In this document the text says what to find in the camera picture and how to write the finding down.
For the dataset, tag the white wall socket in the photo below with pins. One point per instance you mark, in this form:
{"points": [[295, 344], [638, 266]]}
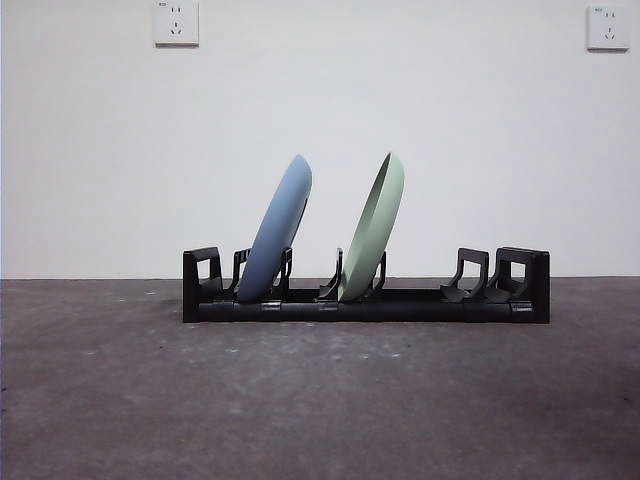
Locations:
{"points": [[608, 29], [176, 22]]}

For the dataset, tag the black plastic plate rack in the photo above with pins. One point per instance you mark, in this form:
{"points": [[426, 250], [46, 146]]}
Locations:
{"points": [[400, 310]]}

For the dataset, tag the blue round plate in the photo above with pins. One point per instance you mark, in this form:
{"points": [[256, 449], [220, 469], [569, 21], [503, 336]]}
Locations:
{"points": [[277, 225]]}

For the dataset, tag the green round plate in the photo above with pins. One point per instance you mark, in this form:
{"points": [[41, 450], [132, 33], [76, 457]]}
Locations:
{"points": [[372, 230]]}

